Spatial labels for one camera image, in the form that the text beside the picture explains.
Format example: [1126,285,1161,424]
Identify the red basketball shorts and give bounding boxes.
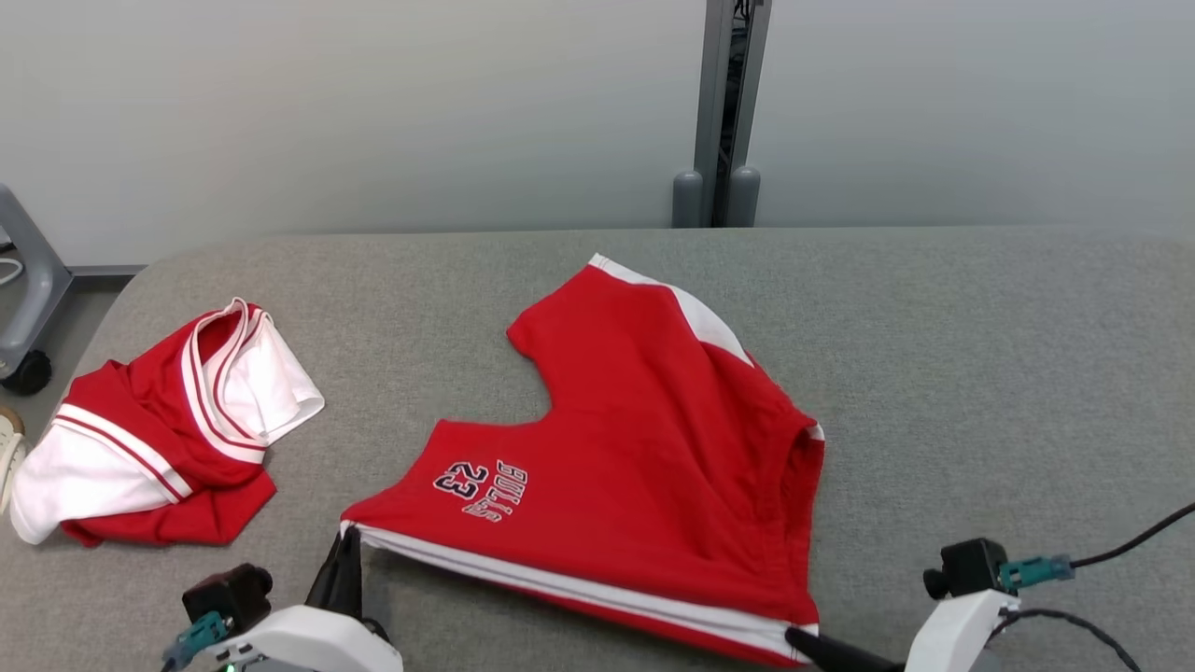
[341,254,827,668]

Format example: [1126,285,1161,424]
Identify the teal cable connector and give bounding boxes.
[999,554,1075,591]
[161,611,230,668]

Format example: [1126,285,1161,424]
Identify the red jersey with white sleeves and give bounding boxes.
[9,299,326,547]

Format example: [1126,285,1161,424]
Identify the black right camera cable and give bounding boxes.
[1069,504,1195,570]

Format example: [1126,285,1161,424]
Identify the grey cylinder post foot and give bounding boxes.
[728,166,762,228]
[672,170,704,229]

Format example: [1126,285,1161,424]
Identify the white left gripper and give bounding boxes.
[210,527,404,672]

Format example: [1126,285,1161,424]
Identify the teal right cable connector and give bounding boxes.
[999,554,1075,591]

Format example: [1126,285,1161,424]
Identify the teal left cable connector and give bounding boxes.
[161,611,230,668]

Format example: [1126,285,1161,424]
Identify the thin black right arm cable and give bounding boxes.
[990,609,1145,672]

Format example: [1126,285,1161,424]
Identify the black caster wheel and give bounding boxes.
[3,350,53,396]

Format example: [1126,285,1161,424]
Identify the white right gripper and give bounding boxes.
[786,588,1020,672]

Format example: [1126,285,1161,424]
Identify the grey cart leg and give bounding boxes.
[0,184,74,374]

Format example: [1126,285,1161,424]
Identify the grey partition post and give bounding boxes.
[693,0,774,228]

